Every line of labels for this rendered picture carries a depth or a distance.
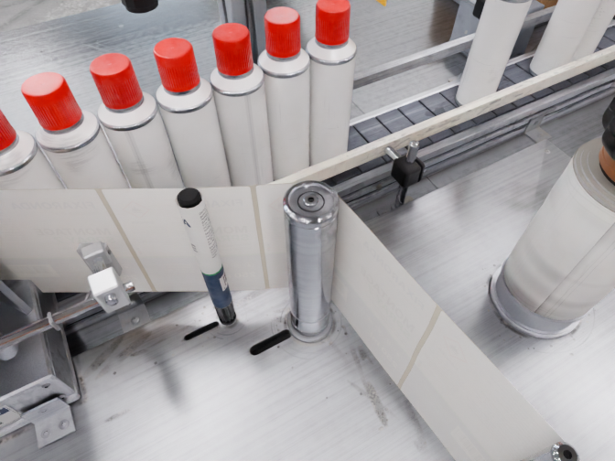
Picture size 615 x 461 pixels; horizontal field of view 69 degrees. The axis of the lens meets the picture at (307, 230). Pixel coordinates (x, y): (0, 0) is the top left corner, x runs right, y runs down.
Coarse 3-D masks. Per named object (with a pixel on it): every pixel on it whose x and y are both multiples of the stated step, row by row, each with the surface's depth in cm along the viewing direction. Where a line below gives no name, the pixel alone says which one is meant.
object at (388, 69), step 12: (540, 12) 65; (552, 12) 65; (528, 24) 65; (468, 36) 61; (432, 48) 59; (444, 48) 59; (456, 48) 61; (468, 48) 62; (396, 60) 58; (408, 60) 58; (420, 60) 59; (432, 60) 60; (360, 72) 56; (372, 72) 56; (384, 72) 57; (396, 72) 58; (360, 84) 56
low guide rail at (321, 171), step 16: (608, 48) 68; (576, 64) 65; (592, 64) 67; (528, 80) 63; (544, 80) 64; (560, 80) 66; (496, 96) 61; (512, 96) 62; (448, 112) 59; (464, 112) 59; (480, 112) 61; (416, 128) 57; (432, 128) 58; (368, 144) 55; (384, 144) 55; (400, 144) 57; (336, 160) 54; (352, 160) 54; (368, 160) 56; (288, 176) 52; (304, 176) 52; (320, 176) 53
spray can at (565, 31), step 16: (560, 0) 62; (576, 0) 60; (592, 0) 59; (560, 16) 62; (576, 16) 61; (592, 16) 61; (560, 32) 63; (576, 32) 62; (544, 48) 66; (560, 48) 65; (576, 48) 65; (544, 64) 67; (560, 64) 66
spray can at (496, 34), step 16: (496, 0) 53; (512, 0) 52; (528, 0) 52; (480, 16) 56; (496, 16) 54; (512, 16) 53; (480, 32) 57; (496, 32) 55; (512, 32) 55; (480, 48) 58; (496, 48) 57; (480, 64) 59; (496, 64) 58; (464, 80) 62; (480, 80) 60; (496, 80) 61; (464, 96) 63; (480, 96) 62
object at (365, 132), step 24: (600, 48) 74; (504, 72) 70; (528, 72) 70; (600, 72) 71; (432, 96) 67; (528, 96) 67; (384, 120) 63; (408, 120) 63; (480, 120) 63; (360, 144) 60; (432, 144) 62; (360, 168) 58
